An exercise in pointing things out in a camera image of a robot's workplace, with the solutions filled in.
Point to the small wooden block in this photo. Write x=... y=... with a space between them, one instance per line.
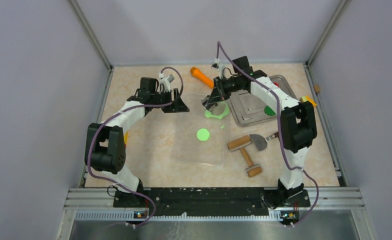
x=317 y=88

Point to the metal scraper wooden handle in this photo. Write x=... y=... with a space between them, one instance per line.
x=261 y=142

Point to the yellow red blue toy brick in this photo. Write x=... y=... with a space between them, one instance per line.
x=125 y=138

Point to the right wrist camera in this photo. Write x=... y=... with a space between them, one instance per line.
x=219 y=67

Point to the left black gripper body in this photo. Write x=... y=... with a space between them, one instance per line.
x=164 y=98

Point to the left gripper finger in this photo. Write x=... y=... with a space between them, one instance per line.
x=175 y=108
x=177 y=98

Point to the round cut green wrapper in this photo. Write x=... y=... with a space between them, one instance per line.
x=203 y=134

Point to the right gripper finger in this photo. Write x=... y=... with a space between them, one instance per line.
x=211 y=101
x=215 y=90

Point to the green dough disc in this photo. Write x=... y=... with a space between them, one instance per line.
x=269 y=111

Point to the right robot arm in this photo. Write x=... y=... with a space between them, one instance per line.
x=296 y=121

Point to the wooden double-ended roller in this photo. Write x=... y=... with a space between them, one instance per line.
x=240 y=144

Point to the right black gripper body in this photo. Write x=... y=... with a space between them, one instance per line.
x=227 y=86

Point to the clear plastic tray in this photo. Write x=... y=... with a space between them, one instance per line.
x=187 y=148

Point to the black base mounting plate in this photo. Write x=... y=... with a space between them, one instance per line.
x=210 y=202

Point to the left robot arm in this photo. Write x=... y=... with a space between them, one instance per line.
x=105 y=150

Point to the green dough lump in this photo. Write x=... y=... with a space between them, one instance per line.
x=220 y=111

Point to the stainless steel tray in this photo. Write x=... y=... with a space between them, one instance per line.
x=248 y=110

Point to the orange plastic rolling pin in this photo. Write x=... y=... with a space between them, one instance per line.
x=196 y=73

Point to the aluminium frame rail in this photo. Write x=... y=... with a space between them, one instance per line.
x=97 y=204

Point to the orange yellow foam block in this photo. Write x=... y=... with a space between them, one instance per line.
x=306 y=98

